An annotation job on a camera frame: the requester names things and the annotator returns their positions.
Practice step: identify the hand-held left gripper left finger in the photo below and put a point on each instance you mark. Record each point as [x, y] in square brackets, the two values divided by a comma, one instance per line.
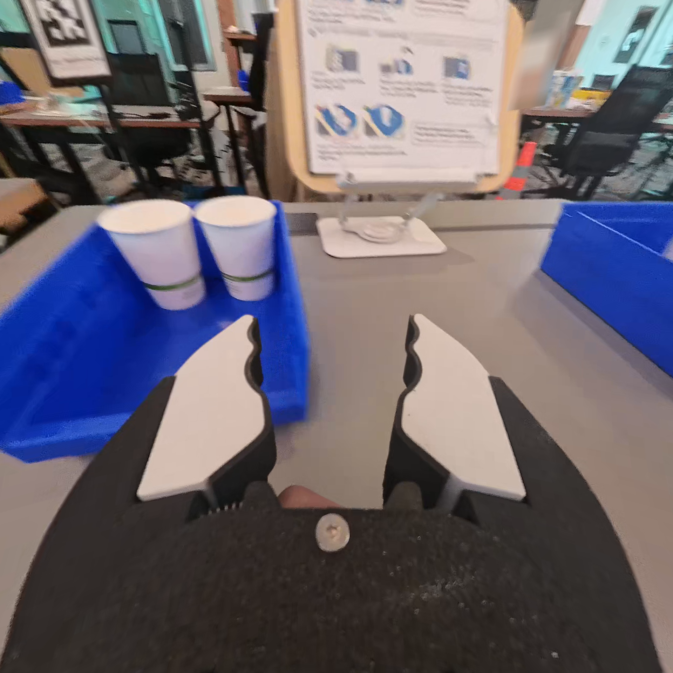
[210, 431]

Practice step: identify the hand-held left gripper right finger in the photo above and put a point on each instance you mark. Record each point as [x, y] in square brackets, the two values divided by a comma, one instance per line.
[457, 431]

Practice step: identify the blue plastic bin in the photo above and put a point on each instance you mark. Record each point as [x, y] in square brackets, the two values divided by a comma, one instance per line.
[79, 378]
[594, 273]

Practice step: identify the white paper cup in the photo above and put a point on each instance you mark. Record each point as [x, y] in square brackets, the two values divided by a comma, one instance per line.
[157, 252]
[242, 247]

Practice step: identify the instruction sheet on tablet stand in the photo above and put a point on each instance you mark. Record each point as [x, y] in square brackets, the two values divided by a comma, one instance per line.
[384, 247]

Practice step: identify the orange traffic cone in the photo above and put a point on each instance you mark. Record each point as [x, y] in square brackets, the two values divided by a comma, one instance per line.
[520, 168]

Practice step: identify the printed instruction sheet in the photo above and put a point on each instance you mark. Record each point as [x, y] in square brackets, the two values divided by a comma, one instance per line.
[420, 160]

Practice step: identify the beige hanging coat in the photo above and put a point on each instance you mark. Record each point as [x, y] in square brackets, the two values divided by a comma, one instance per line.
[276, 157]

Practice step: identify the grey side table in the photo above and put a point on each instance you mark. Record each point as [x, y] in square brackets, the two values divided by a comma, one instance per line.
[16, 200]

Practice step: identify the dark wooden desk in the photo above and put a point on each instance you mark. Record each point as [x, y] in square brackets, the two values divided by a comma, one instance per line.
[105, 121]

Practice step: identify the wooden office desk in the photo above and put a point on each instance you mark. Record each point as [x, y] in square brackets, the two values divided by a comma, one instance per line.
[552, 111]

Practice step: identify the large black office chair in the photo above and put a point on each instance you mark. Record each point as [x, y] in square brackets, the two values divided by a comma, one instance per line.
[604, 131]

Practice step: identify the small wooden side desk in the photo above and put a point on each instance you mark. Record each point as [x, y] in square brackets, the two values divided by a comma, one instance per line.
[231, 97]

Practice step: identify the blue storage box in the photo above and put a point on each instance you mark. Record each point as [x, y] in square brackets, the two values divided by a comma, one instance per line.
[243, 81]

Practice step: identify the black white marker sign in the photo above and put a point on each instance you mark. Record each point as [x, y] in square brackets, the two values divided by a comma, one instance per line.
[66, 37]

